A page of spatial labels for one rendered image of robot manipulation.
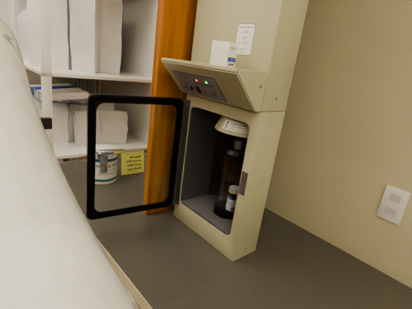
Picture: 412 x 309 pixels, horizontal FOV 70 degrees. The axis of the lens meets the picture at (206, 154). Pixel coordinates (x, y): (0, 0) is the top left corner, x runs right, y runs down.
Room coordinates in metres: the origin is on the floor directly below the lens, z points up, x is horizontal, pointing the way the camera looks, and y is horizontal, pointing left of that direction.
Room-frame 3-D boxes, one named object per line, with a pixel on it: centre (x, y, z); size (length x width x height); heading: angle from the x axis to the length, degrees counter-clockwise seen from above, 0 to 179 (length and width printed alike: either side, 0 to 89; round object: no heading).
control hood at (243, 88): (0.85, 0.02, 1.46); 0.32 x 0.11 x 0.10; 43
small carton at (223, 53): (0.82, -0.01, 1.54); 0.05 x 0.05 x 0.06; 62
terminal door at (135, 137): (0.90, 0.22, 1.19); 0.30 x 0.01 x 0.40; 125
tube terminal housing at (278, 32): (0.98, -0.11, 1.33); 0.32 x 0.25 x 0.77; 43
